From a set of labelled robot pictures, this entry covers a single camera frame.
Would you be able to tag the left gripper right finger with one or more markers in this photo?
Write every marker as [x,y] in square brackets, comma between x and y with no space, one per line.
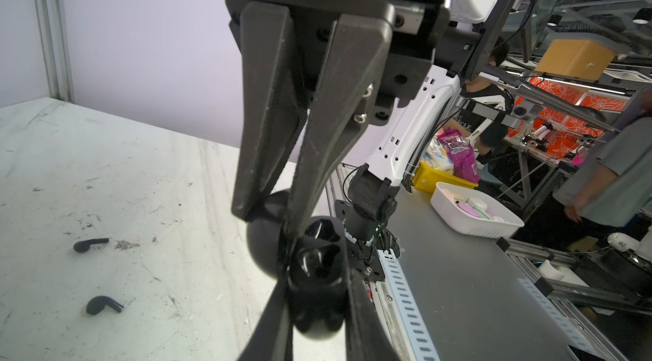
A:
[365,336]

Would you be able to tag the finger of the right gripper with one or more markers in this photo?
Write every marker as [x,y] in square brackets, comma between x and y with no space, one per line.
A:
[275,108]
[348,84]

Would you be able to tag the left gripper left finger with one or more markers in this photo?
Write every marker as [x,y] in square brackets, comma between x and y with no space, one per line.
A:
[273,337]

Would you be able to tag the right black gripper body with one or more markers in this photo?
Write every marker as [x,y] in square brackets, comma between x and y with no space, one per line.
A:
[417,26]

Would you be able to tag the black round earbud charging case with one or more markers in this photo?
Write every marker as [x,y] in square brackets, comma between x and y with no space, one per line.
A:
[314,265]

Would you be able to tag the black earbud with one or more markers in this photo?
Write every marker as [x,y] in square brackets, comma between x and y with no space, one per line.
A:
[99,303]
[83,246]

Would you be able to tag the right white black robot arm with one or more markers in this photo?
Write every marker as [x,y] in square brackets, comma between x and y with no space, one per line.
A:
[460,54]

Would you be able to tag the yellow plastic bin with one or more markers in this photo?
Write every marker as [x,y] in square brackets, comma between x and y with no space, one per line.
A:
[426,178]

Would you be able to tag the person in black shirt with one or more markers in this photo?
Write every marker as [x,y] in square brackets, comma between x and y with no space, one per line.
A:
[481,122]

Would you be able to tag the purple snack bag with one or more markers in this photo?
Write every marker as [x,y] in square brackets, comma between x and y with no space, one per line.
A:
[461,154]

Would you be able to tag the white plastic tray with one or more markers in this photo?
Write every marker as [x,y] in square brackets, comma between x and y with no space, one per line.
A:
[474,213]

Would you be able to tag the cardboard box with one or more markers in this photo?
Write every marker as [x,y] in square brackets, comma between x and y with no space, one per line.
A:
[576,58]

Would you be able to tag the person in grey shirt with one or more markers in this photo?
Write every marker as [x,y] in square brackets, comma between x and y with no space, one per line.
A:
[611,188]

